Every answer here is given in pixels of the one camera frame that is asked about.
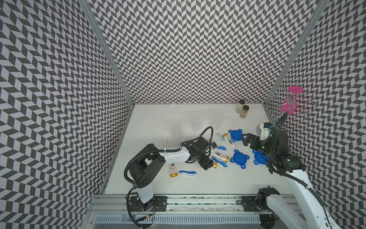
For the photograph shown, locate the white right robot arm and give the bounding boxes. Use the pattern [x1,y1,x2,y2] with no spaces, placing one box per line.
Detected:
[241,112,339,229]

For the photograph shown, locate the blue white toothbrush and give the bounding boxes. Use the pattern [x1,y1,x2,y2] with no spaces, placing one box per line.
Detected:
[178,170,197,176]

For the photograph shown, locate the blue lid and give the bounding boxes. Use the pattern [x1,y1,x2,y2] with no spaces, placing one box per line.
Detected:
[229,149,250,169]
[252,150,268,165]
[228,129,243,142]

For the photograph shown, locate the blue toothbrush lower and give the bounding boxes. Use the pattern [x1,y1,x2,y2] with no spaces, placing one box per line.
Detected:
[212,157,227,168]

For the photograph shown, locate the pink plastic glass upper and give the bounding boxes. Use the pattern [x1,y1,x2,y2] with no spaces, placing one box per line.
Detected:
[288,86,304,94]

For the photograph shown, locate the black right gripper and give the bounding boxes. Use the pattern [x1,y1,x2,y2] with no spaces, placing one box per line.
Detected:
[241,133,275,157]

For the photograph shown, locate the aluminium front rail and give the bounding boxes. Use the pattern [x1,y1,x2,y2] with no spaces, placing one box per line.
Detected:
[80,193,310,229]

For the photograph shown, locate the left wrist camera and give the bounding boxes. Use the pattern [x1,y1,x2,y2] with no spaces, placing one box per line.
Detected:
[205,141,217,150]

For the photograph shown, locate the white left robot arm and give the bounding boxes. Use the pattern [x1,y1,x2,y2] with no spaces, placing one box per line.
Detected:
[124,127,214,211]

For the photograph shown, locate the small toothpaste tube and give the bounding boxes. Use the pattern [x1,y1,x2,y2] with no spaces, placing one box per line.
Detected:
[215,131,224,141]

